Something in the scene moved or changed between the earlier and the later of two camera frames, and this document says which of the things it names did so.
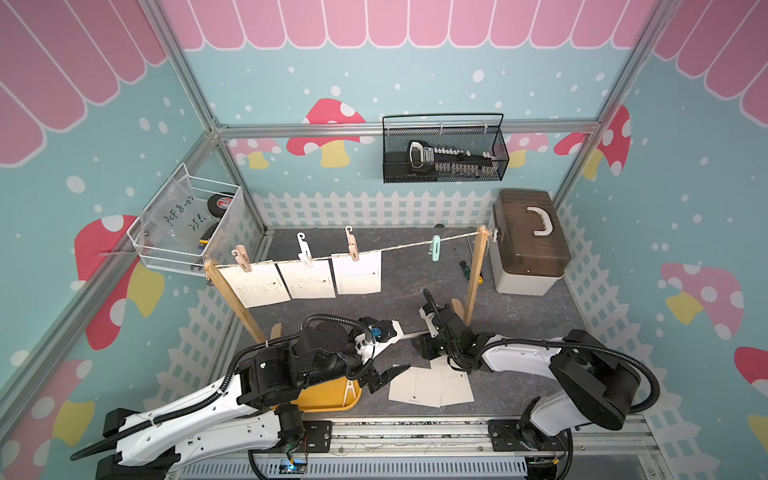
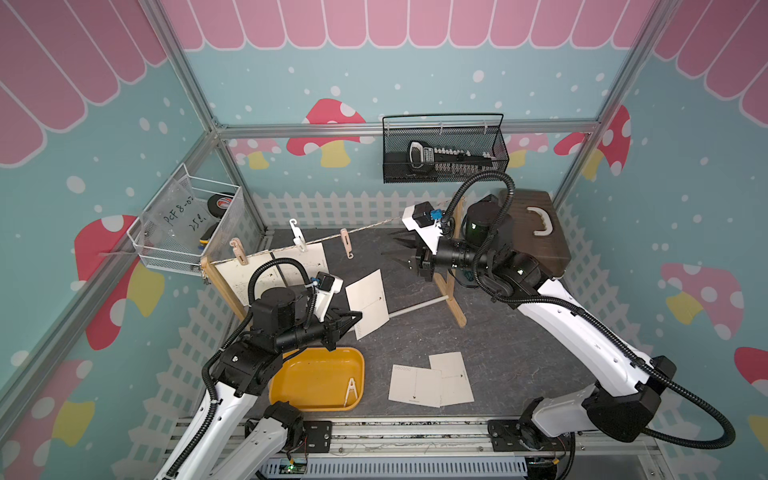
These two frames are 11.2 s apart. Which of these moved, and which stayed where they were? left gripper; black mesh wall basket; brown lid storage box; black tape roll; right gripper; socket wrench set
Moved: left gripper; right gripper
Stayed: socket wrench set; black mesh wall basket; brown lid storage box; black tape roll
